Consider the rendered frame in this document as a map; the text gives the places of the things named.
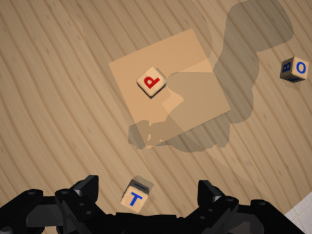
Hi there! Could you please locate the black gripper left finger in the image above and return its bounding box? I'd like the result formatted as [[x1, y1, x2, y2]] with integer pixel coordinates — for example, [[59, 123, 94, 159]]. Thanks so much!
[[0, 175, 124, 234]]

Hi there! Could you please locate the peach flat mat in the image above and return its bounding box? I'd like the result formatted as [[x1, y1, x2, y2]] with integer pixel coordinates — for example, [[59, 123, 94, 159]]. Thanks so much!
[[109, 29, 231, 149]]

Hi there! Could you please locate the wooden letter block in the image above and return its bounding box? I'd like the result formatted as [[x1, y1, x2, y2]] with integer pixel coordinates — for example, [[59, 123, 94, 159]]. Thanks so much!
[[120, 179, 149, 213], [280, 57, 309, 83], [136, 66, 167, 99]]

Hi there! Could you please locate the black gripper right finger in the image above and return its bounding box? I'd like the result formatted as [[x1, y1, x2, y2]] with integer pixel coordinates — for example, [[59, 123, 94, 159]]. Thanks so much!
[[164, 180, 305, 234]]

